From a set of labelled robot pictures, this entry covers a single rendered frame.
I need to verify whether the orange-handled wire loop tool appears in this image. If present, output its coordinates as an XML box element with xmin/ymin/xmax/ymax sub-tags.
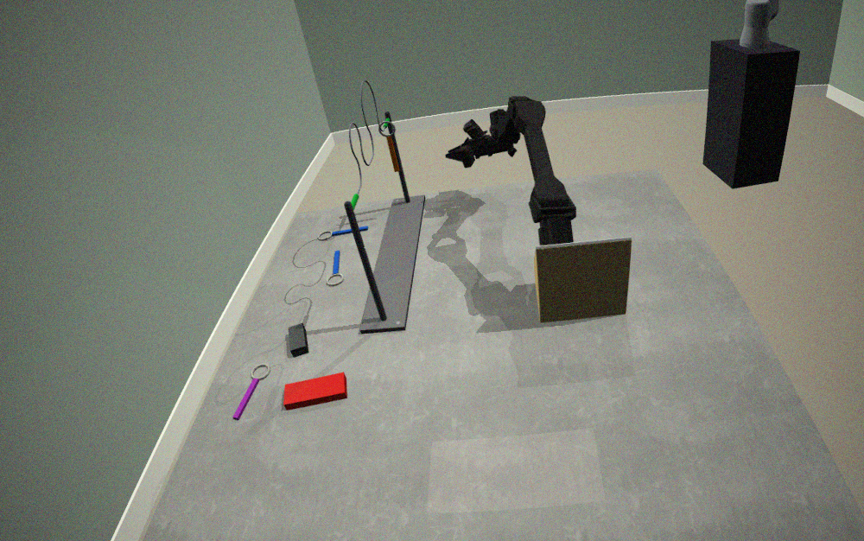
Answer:
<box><xmin>378</xmin><ymin>121</ymin><xmax>399</xmax><ymax>172</ymax></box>

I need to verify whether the red rectangular block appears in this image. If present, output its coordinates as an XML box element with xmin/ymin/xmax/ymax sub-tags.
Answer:
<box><xmin>283</xmin><ymin>372</ymin><xmax>347</xmax><ymax>410</ymax></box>

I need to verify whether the white loop with blue handle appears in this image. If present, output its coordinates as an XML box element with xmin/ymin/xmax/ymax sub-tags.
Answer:
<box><xmin>318</xmin><ymin>226</ymin><xmax>368</xmax><ymax>240</ymax></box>
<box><xmin>327</xmin><ymin>250</ymin><xmax>344</xmax><ymax>286</ymax></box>

